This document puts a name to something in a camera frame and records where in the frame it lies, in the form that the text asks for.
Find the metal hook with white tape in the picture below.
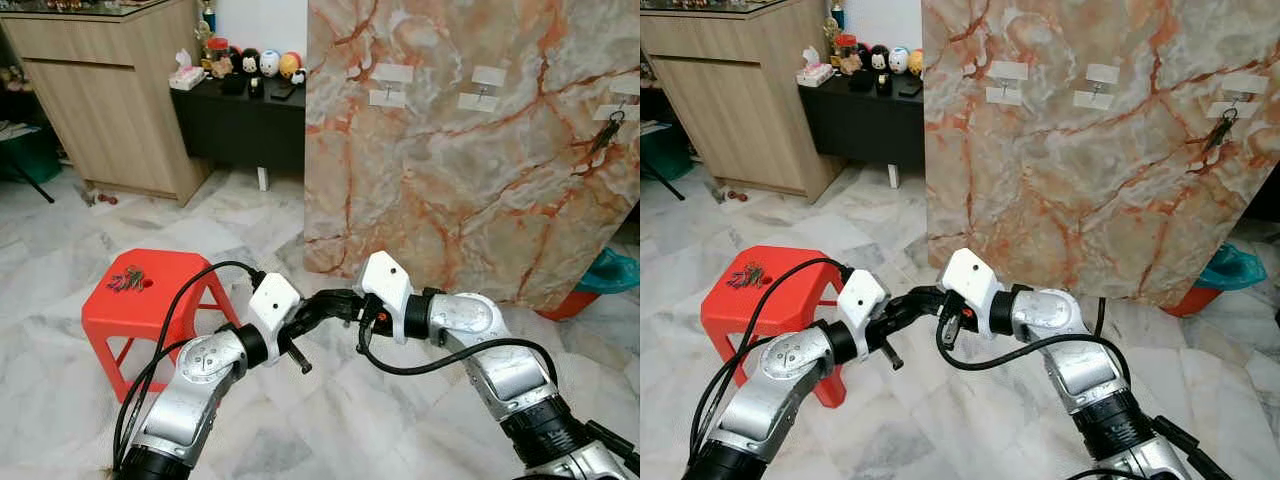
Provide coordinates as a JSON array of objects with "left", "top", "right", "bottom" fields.
[
  {"left": 368, "top": 62, "right": 415, "bottom": 110},
  {"left": 1072, "top": 63, "right": 1123, "bottom": 112},
  {"left": 590, "top": 78, "right": 641, "bottom": 123},
  {"left": 985, "top": 60, "right": 1031, "bottom": 108},
  {"left": 456, "top": 65, "right": 508, "bottom": 114},
  {"left": 1205, "top": 72, "right": 1271, "bottom": 121}
]

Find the marble pattern table top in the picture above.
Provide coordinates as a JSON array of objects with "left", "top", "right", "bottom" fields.
[
  {"left": 920, "top": 0, "right": 1280, "bottom": 309},
  {"left": 302, "top": 0, "right": 641, "bottom": 313}
]

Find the red plastic stool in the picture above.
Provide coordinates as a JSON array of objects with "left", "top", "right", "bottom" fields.
[
  {"left": 80, "top": 247, "right": 244, "bottom": 404},
  {"left": 700, "top": 245, "right": 851, "bottom": 409}
]

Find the black sideboard with white legs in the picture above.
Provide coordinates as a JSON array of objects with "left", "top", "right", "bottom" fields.
[
  {"left": 168, "top": 75, "right": 307, "bottom": 193},
  {"left": 798, "top": 75, "right": 926, "bottom": 191}
]

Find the pink tissue box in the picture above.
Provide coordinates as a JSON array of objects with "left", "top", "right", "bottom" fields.
[
  {"left": 168, "top": 48, "right": 207, "bottom": 93},
  {"left": 798, "top": 46, "right": 837, "bottom": 91}
]

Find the teal plastic bin bag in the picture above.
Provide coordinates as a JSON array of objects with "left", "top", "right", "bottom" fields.
[
  {"left": 575, "top": 247, "right": 641, "bottom": 297},
  {"left": 1195, "top": 243, "right": 1269, "bottom": 293}
]

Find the light wooden cabinet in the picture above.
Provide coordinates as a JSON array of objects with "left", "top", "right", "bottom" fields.
[
  {"left": 0, "top": 0, "right": 216, "bottom": 208},
  {"left": 640, "top": 0, "right": 847, "bottom": 203}
]

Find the thin black rod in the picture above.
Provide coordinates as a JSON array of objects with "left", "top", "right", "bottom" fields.
[
  {"left": 640, "top": 155, "right": 689, "bottom": 203},
  {"left": 0, "top": 150, "right": 57, "bottom": 206}
]

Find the green plastic container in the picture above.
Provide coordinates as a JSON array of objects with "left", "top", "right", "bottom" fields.
[
  {"left": 0, "top": 122, "right": 63, "bottom": 187},
  {"left": 640, "top": 122, "right": 693, "bottom": 183}
]

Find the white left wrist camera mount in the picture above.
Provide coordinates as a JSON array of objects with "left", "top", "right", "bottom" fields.
[
  {"left": 246, "top": 271, "right": 303, "bottom": 338},
  {"left": 836, "top": 268, "right": 891, "bottom": 335}
]

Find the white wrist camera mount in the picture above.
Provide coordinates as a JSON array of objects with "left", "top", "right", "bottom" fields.
[
  {"left": 836, "top": 268, "right": 891, "bottom": 335},
  {"left": 938, "top": 247, "right": 1005, "bottom": 339},
  {"left": 246, "top": 271, "right": 303, "bottom": 338},
  {"left": 358, "top": 251, "right": 415, "bottom": 345}
]

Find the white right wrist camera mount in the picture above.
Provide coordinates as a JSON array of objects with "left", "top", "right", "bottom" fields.
[
  {"left": 358, "top": 251, "right": 415, "bottom": 345},
  {"left": 938, "top": 247, "right": 1005, "bottom": 339}
]

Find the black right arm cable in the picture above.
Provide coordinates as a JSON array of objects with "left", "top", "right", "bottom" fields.
[
  {"left": 935, "top": 298, "right": 1231, "bottom": 480},
  {"left": 356, "top": 318, "right": 641, "bottom": 480}
]

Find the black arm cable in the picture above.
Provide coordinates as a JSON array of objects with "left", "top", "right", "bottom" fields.
[
  {"left": 356, "top": 318, "right": 641, "bottom": 480},
  {"left": 935, "top": 298, "right": 1231, "bottom": 480},
  {"left": 688, "top": 256, "right": 859, "bottom": 471},
  {"left": 112, "top": 260, "right": 269, "bottom": 471}
]

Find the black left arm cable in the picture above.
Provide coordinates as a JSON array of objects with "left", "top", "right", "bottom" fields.
[
  {"left": 688, "top": 256, "right": 859, "bottom": 471},
  {"left": 112, "top": 260, "right": 269, "bottom": 471}
]

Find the key bunch on large ring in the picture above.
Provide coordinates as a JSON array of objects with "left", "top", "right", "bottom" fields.
[
  {"left": 590, "top": 108, "right": 629, "bottom": 159},
  {"left": 1198, "top": 106, "right": 1241, "bottom": 161}
]

